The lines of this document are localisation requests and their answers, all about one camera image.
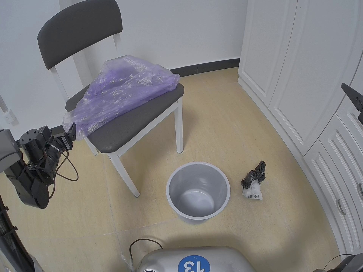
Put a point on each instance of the white printed wrapper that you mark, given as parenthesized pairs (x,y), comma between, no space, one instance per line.
(253,193)

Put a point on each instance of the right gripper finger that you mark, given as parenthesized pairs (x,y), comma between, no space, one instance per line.
(356,103)

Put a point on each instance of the white wardrobe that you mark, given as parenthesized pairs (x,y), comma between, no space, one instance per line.
(283,66)

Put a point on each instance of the black plastic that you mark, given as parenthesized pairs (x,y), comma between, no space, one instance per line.
(255,173)

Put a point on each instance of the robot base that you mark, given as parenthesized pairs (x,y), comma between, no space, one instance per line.
(227,259)

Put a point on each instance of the grey and white chair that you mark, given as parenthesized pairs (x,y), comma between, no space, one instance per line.
(79,21)

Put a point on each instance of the white trash bin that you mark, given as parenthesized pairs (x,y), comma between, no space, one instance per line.
(175,185)

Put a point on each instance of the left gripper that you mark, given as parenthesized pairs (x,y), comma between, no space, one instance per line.
(56,147)

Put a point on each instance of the purple plastic bag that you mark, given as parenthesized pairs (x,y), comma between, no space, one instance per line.
(122,95)

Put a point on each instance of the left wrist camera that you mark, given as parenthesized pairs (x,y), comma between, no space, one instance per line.
(45,130)

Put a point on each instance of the white wall socket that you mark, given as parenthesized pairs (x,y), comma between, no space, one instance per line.
(9,117)

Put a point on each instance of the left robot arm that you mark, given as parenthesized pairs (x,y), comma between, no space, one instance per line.
(31,185)

